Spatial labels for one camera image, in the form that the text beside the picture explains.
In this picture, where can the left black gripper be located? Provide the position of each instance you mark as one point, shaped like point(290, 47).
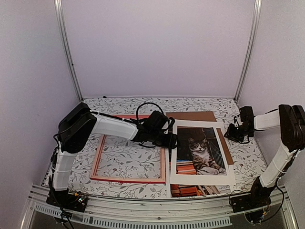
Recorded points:
point(170, 142)

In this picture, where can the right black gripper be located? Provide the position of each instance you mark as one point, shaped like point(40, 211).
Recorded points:
point(230, 135)

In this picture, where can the cat photo print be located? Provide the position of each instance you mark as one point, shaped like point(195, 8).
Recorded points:
point(181, 191)

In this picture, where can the red wooden picture frame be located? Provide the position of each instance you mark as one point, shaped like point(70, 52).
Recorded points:
point(128, 179)

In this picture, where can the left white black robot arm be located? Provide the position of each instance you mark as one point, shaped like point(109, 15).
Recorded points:
point(75, 129)

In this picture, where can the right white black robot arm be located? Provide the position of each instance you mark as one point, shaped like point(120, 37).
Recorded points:
point(289, 120)

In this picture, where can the brown cardboard backing board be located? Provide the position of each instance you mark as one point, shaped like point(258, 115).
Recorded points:
point(204, 116)

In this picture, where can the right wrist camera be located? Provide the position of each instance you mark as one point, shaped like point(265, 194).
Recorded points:
point(237, 121)

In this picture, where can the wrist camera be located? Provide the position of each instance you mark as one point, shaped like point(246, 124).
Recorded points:
point(237, 121)
point(171, 122)

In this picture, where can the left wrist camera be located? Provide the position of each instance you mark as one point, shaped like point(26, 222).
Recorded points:
point(171, 122)

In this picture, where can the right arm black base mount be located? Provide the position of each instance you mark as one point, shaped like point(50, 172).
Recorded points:
point(259, 196)

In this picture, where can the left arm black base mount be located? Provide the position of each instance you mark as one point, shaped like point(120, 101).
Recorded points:
point(76, 201)

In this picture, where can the right aluminium corner post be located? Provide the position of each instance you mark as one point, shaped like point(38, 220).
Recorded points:
point(249, 49)

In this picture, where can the aluminium corner post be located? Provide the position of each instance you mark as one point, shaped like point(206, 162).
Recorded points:
point(249, 49)
point(66, 47)

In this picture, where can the left aluminium corner post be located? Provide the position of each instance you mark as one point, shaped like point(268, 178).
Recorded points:
point(66, 47)

